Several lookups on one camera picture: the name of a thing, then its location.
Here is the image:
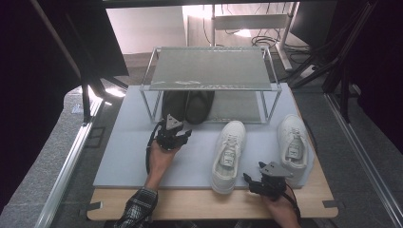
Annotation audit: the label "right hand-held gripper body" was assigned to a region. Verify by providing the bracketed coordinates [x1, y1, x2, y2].
[251, 161, 294, 201]

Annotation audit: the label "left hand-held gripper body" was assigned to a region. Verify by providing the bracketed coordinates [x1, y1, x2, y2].
[155, 113, 184, 151]

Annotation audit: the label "black shoe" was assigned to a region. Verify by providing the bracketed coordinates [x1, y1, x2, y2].
[184, 90, 216, 125]
[161, 90, 189, 123]

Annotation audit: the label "white sneaker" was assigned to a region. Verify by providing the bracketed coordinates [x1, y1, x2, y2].
[277, 113, 310, 188]
[210, 120, 247, 195]

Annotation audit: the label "metal shoe rack grey shelves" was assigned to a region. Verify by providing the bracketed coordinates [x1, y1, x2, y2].
[139, 46, 283, 125]

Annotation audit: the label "person's left hand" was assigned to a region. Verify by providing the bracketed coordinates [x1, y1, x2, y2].
[147, 141, 182, 181]

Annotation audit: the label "person's right hand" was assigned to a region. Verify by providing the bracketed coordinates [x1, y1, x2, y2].
[260, 190, 302, 224]

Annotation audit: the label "pale blue mat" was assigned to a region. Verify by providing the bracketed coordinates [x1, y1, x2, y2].
[93, 83, 316, 190]

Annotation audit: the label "black stand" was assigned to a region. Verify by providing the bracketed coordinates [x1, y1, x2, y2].
[65, 12, 129, 124]

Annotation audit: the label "black tripod stands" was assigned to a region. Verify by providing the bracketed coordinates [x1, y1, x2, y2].
[286, 0, 378, 123]

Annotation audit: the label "black monitor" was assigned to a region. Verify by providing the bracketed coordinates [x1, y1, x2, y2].
[289, 1, 336, 48]

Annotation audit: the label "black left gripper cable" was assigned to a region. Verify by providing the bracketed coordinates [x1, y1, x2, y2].
[144, 122, 164, 175]

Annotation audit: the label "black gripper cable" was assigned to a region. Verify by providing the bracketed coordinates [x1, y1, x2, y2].
[283, 189, 302, 222]
[144, 122, 164, 175]

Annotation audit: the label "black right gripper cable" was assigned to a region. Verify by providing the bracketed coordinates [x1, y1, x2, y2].
[283, 189, 302, 222]

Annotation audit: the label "aluminium rail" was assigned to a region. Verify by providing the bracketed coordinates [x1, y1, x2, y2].
[34, 94, 106, 228]
[324, 93, 403, 227]

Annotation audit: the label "black floor cables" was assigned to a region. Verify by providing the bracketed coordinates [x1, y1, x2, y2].
[251, 34, 310, 65]

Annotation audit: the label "white metal desk frame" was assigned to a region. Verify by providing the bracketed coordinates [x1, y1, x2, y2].
[211, 3, 300, 70]

